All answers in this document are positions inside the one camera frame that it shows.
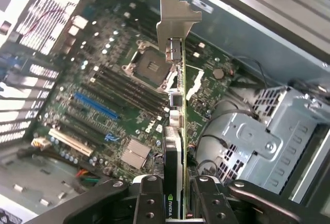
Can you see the silver metal disk bay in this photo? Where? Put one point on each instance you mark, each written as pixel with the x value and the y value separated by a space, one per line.
pixel 257 136

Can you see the blue expansion slot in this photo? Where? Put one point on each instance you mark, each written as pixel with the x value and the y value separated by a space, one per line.
pixel 98 106

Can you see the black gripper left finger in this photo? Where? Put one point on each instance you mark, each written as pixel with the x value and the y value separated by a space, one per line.
pixel 152 200

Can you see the black open PC case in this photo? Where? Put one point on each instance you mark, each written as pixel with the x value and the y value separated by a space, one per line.
pixel 232 28

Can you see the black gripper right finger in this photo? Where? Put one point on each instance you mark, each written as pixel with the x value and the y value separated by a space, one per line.
pixel 214 203

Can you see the metal socket cover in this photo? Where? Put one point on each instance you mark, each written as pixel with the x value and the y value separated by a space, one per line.
pixel 196 84

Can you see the green motherboard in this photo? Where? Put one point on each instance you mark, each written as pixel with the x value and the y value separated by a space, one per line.
pixel 129 43

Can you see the black expansion slot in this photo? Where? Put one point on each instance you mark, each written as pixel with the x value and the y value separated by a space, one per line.
pixel 85 122

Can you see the silver chipset heatsink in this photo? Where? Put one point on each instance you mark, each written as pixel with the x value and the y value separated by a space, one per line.
pixel 135 154

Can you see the white expansion slot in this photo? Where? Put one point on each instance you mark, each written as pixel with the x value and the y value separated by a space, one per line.
pixel 72 142

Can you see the CPU socket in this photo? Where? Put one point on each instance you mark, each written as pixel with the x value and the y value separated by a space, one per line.
pixel 147 65

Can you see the white power connector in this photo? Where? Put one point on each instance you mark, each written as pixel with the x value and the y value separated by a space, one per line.
pixel 41 142

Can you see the silver coin battery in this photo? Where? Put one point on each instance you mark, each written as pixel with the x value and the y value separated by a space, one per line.
pixel 218 73

